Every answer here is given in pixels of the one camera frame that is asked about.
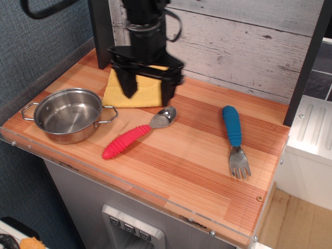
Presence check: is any grey toy cabinet front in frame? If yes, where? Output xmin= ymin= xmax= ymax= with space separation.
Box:
xmin=45 ymin=160 xmax=234 ymax=248

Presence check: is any yellow folded cloth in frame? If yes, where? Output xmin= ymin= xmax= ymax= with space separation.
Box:
xmin=102 ymin=69 xmax=162 ymax=108

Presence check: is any blue handled metal fork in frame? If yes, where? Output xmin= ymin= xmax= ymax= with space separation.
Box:
xmin=222 ymin=105 xmax=251 ymax=179

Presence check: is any white toy sink unit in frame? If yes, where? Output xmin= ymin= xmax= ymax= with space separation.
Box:
xmin=273 ymin=37 xmax=332 ymax=211

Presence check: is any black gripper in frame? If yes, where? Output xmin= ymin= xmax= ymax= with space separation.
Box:
xmin=108 ymin=24 xmax=184 ymax=106

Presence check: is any dark left vertical post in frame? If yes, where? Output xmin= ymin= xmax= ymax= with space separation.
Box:
xmin=88 ymin=0 xmax=115 ymax=69

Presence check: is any red handled metal spoon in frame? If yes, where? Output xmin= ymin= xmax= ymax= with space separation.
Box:
xmin=102 ymin=106 xmax=177 ymax=160

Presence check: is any dark vertical post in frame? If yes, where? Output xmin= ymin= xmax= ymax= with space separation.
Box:
xmin=88 ymin=0 xmax=115 ymax=69
xmin=283 ymin=0 xmax=331 ymax=127

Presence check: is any dark right vertical post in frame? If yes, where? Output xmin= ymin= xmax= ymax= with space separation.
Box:
xmin=283 ymin=0 xmax=331 ymax=127

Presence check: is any black braided cable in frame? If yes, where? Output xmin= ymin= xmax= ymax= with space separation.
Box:
xmin=20 ymin=0 xmax=78 ymax=20

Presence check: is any silver dispenser button panel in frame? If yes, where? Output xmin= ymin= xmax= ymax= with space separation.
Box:
xmin=102 ymin=204 xmax=166 ymax=249

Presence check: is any stainless steel pot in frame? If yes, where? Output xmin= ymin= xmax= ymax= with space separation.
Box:
xmin=21 ymin=88 xmax=118 ymax=144

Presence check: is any orange object bottom left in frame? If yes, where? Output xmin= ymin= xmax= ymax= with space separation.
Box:
xmin=20 ymin=237 xmax=46 ymax=249

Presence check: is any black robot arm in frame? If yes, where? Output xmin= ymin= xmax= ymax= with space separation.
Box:
xmin=108 ymin=1 xmax=184 ymax=106

